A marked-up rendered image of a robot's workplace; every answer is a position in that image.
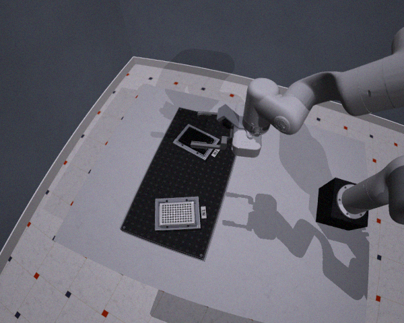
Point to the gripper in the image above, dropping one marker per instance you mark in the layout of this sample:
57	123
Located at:
244	143

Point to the grey rectangular frame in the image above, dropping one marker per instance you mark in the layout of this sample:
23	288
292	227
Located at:
192	151

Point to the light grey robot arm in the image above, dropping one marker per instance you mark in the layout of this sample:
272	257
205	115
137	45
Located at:
370	88

